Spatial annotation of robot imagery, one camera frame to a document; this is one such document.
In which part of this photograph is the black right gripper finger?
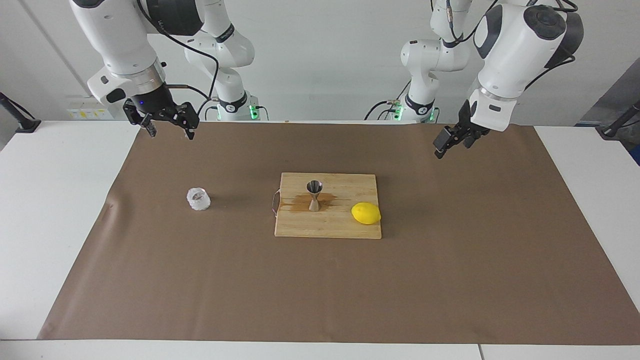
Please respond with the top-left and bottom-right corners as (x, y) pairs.
(123, 99), (158, 138)
(168, 102), (200, 141)

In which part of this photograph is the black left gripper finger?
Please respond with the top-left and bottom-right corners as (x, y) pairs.
(434, 127), (463, 160)

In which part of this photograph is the clear faceted glass cup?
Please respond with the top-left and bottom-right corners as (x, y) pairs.
(186, 187), (211, 212)

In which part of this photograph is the steel double jigger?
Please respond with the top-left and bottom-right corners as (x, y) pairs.
(306, 180), (324, 213)

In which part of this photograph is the yellow lemon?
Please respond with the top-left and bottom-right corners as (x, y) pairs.
(351, 202), (382, 226)

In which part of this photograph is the wooden cutting board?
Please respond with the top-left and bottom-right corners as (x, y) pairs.
(271, 172), (382, 240)

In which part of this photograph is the brown paper table mat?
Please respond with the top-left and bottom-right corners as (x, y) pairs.
(37, 121), (640, 347)

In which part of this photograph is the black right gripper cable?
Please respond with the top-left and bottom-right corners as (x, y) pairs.
(135, 0), (221, 121)

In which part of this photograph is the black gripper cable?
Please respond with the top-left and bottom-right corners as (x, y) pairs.
(430, 0), (581, 92)
(135, 0), (221, 121)

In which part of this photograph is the white wall socket strip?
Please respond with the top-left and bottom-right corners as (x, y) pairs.
(66, 96), (117, 121)

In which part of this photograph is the black base cable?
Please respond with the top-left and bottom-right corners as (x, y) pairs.
(364, 99), (403, 122)

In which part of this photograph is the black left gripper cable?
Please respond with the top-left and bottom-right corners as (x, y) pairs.
(430, 0), (581, 92)

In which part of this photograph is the black camera stand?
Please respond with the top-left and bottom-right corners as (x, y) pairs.
(0, 91), (42, 134)
(597, 99), (640, 141)

